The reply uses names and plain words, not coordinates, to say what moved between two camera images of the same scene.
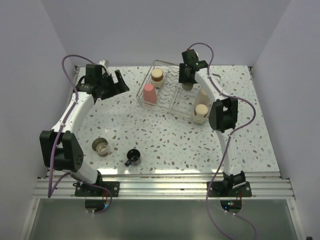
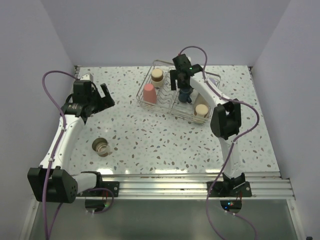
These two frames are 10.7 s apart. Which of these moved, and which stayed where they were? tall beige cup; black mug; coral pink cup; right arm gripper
Moved: black mug; right arm gripper
Stayed: tall beige cup; coral pink cup
